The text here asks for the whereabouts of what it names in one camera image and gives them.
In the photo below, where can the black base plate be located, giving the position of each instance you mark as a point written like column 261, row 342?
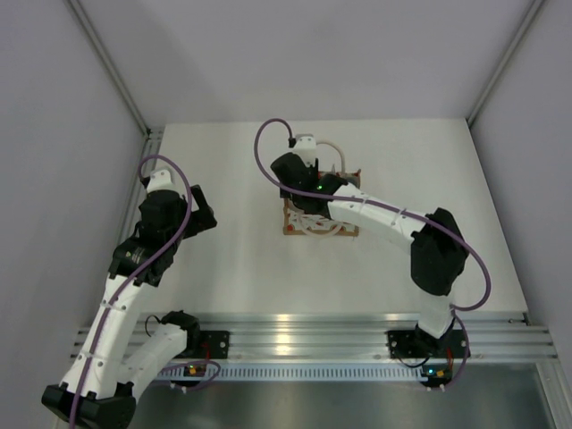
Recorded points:
column 213, row 345
column 417, row 344

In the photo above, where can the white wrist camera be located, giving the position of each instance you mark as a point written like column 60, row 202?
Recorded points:
column 304, row 145
column 159, row 180

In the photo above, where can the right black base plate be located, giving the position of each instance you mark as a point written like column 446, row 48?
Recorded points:
column 417, row 344

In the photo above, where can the aluminium frame post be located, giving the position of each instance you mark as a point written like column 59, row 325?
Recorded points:
column 96, row 43
column 516, row 39

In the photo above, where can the white slotted cable duct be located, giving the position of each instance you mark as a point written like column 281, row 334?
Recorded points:
column 298, row 372

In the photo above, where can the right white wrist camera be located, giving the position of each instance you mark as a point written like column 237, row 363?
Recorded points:
column 304, row 145

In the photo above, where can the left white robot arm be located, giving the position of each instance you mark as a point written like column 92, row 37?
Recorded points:
column 103, row 385

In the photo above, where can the right aluminium frame post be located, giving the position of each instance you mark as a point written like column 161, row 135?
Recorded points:
column 516, row 39

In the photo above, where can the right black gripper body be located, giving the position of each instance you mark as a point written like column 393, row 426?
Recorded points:
column 294, row 198

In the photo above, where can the canvas bag with strawberry print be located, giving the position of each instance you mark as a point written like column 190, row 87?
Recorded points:
column 296, row 223

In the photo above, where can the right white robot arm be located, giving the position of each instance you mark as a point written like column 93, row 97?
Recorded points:
column 436, row 260

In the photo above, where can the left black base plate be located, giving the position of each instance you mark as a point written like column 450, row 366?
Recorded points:
column 213, row 345

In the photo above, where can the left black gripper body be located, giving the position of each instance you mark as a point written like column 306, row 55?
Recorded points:
column 182, row 209

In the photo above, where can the left aluminium frame post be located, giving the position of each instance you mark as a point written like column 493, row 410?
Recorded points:
column 96, row 43

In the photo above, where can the aluminium mounting rail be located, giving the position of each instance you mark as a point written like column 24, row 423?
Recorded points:
column 493, row 338

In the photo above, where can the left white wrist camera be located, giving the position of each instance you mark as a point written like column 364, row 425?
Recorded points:
column 159, row 180

